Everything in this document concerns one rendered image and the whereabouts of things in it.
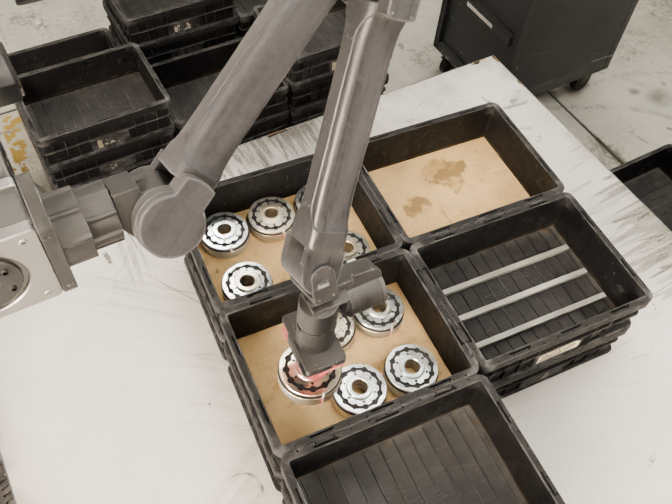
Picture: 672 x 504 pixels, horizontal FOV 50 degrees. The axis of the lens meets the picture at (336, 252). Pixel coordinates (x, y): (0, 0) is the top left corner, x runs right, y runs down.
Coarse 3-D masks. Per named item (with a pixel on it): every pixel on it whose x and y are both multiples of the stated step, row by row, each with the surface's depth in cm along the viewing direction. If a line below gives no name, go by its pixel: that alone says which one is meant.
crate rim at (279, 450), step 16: (384, 256) 143; (416, 272) 141; (288, 288) 137; (240, 304) 135; (256, 304) 135; (224, 320) 132; (448, 320) 135; (240, 352) 129; (464, 352) 131; (240, 368) 127; (432, 384) 127; (448, 384) 128; (256, 400) 124; (400, 400) 125; (352, 416) 123; (368, 416) 123; (272, 432) 120; (320, 432) 121; (272, 448) 120; (288, 448) 119
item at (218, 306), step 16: (304, 160) 157; (240, 176) 153; (256, 176) 154; (368, 192) 152; (384, 224) 148; (400, 240) 145; (192, 256) 142; (368, 256) 143; (208, 272) 138; (208, 288) 136; (272, 288) 137; (224, 304) 134
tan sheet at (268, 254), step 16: (352, 208) 162; (352, 224) 160; (256, 240) 156; (368, 240) 158; (208, 256) 153; (240, 256) 153; (256, 256) 153; (272, 256) 154; (224, 272) 150; (272, 272) 151
